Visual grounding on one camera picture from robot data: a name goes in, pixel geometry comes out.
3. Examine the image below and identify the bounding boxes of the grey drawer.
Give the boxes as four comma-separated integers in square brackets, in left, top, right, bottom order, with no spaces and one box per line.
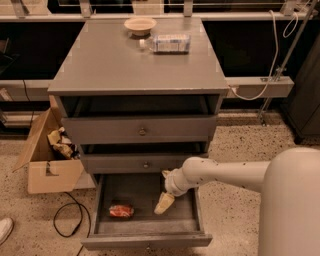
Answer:
[82,173,212,250]
[62,95,216,145]
[81,141,209,174]

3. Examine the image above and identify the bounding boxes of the grey middle drawer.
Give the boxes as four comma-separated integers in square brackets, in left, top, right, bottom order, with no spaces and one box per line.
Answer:
[81,141,209,174]

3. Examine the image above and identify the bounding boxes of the dark grey side cabinet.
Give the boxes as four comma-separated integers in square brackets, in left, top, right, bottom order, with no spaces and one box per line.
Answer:
[282,35,320,144]

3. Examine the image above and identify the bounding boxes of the clear plastic water bottle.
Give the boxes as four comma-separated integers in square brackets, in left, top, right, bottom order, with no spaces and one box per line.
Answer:
[139,34,191,54]

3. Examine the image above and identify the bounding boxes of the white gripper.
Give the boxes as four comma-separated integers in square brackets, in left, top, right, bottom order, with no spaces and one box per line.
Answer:
[154,169,188,215]

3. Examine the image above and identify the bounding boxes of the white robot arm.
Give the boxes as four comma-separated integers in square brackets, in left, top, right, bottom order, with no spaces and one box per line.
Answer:
[154,147,320,256]

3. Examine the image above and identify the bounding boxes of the grey top drawer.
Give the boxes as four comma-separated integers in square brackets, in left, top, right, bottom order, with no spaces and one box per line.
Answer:
[62,95,216,145]

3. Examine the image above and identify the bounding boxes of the crumpled snack bags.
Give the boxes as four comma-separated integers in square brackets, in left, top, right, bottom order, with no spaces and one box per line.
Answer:
[47,127,80,160]

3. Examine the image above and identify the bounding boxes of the beige bowl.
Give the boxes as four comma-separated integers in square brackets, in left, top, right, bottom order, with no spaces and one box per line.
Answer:
[124,17,157,36]

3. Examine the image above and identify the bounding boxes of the open cardboard box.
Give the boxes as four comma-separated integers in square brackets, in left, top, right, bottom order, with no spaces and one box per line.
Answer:
[14,96,84,194]

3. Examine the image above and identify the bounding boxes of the grey drawer cabinet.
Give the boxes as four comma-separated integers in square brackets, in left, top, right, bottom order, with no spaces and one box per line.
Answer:
[47,17,230,184]

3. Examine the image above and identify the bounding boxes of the grey bottom drawer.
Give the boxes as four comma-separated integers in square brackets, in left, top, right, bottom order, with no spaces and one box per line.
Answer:
[82,173,212,250]

